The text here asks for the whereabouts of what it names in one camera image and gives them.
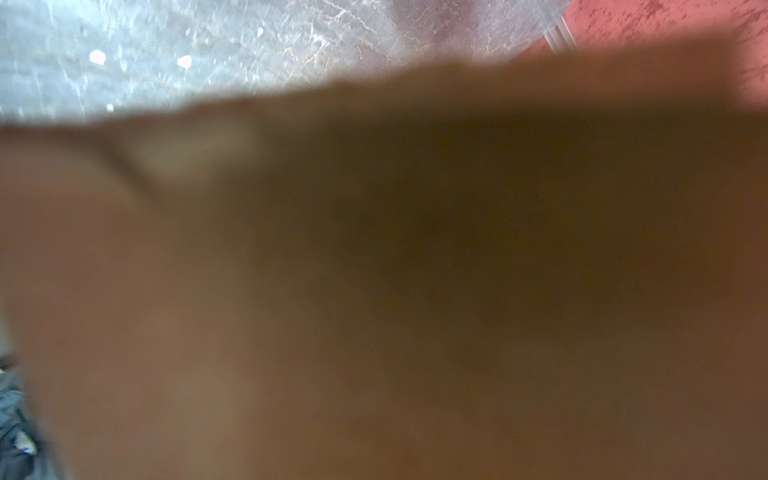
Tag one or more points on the brown cardboard box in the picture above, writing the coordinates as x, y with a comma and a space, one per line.
548, 269

